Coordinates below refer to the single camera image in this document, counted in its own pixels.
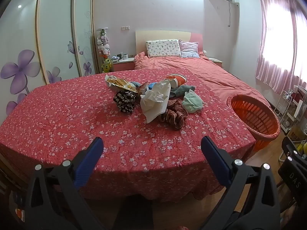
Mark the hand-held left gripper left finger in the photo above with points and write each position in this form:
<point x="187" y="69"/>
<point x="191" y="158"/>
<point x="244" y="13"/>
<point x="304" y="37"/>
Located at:
<point x="88" y="163"/>

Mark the mint green cloth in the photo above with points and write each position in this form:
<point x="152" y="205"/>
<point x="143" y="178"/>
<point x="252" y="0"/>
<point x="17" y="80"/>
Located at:
<point x="191" y="103"/>

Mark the grey-green sock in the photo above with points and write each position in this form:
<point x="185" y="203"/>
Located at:
<point x="179" y="91"/>

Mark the beige pink headboard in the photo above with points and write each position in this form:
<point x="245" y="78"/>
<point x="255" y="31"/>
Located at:
<point x="163" y="35"/>

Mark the wall light switch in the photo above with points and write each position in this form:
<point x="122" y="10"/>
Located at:
<point x="125" y="27"/>

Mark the navy and white sock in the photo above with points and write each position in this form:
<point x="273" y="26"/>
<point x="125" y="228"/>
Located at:
<point x="152" y="86"/>

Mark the air conditioner pipe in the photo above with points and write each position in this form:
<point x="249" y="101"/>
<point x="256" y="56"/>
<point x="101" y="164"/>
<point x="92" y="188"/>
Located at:
<point x="229" y="14"/>

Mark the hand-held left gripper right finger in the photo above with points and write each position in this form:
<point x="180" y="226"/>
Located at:
<point x="215" y="163"/>

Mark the yellow bottle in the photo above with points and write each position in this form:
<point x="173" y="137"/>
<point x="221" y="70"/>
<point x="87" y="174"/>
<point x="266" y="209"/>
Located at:
<point x="302" y="147"/>

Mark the pink nightstand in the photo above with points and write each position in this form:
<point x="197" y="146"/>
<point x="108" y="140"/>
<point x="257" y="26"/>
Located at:
<point x="122" y="66"/>
<point x="215" y="60"/>

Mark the cardboard box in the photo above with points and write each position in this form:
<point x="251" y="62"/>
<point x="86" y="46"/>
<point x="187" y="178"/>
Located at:
<point x="296" y="133"/>

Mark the red floral tablecloth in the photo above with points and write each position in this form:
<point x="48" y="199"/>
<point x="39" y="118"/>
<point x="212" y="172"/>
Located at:
<point x="72" y="124"/>

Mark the blue tissue packet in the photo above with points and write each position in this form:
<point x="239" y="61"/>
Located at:
<point x="135" y="84"/>

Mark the pink curtain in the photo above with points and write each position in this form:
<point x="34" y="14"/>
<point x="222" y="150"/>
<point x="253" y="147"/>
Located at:
<point x="271" y="52"/>

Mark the yellow snack bag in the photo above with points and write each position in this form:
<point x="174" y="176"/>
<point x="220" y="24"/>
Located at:
<point x="118" y="82"/>

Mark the brown plaid cloth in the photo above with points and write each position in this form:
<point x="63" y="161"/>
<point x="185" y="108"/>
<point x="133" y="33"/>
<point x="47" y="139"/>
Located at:
<point x="175" y="116"/>

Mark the pink striped pillow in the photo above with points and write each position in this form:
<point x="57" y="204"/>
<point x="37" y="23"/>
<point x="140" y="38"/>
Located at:
<point x="189" y="48"/>

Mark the orange plastic laundry basket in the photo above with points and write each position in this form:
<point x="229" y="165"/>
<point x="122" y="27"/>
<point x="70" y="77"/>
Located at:
<point x="254" y="122"/>

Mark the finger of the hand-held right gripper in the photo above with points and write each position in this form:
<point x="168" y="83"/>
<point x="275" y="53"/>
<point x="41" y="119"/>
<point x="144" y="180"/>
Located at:
<point x="291" y="148"/>

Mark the pink duvet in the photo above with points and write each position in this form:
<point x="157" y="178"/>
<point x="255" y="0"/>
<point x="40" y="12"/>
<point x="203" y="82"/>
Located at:
<point x="203" y="69"/>

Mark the brown snack wrapper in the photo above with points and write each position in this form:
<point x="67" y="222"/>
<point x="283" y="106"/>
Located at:
<point x="143" y="89"/>

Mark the clear tube of plush toys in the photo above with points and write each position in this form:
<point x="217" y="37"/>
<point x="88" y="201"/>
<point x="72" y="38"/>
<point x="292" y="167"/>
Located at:
<point x="103" y="45"/>

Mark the yellow plush toy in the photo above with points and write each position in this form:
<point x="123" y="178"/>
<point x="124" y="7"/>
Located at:
<point x="106" y="65"/>

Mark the floral sliding door wardrobe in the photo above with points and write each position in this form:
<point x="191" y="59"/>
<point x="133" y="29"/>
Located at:
<point x="55" y="28"/>

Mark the white floral pillow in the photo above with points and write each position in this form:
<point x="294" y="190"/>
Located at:
<point x="163" y="48"/>

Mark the red paper bucket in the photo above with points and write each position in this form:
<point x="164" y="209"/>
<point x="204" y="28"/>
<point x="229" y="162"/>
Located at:
<point x="176" y="79"/>

